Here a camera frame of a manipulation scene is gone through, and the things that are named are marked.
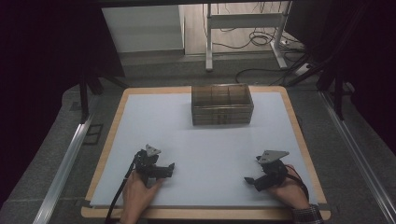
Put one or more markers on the white power strip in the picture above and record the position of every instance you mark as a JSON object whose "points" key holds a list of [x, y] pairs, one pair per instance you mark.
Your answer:
{"points": [[302, 69]]}

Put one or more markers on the plaid shirt sleeve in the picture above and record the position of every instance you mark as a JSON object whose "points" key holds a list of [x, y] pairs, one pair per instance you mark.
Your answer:
{"points": [[308, 215]]}

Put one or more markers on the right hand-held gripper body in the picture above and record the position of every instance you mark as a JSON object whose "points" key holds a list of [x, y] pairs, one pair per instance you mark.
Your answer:
{"points": [[272, 172]]}

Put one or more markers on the clear brown drawer organizer box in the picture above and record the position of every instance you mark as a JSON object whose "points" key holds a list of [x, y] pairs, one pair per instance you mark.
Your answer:
{"points": [[221, 105]]}

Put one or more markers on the white metal desk frame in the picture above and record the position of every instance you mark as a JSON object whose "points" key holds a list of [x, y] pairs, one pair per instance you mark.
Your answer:
{"points": [[246, 21]]}

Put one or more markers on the white cabinet panel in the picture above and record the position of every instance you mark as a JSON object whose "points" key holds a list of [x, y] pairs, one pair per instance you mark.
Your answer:
{"points": [[143, 29]]}

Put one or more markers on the aluminium floor rail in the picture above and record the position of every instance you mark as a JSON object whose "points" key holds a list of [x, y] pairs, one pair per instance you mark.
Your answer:
{"points": [[63, 174], [358, 155]]}

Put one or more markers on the white table mat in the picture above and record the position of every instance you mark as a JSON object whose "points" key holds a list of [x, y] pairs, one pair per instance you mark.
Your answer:
{"points": [[205, 146]]}

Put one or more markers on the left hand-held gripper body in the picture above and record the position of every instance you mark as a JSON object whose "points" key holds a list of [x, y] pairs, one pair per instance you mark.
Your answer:
{"points": [[145, 163]]}

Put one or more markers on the person's left hand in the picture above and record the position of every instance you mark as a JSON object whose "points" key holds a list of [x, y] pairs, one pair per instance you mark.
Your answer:
{"points": [[137, 196]]}

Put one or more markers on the black stand leg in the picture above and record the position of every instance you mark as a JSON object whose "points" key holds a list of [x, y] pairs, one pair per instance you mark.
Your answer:
{"points": [[337, 96], [84, 99]]}

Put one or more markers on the person's right hand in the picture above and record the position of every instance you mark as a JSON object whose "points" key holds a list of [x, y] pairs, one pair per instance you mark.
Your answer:
{"points": [[289, 193]]}

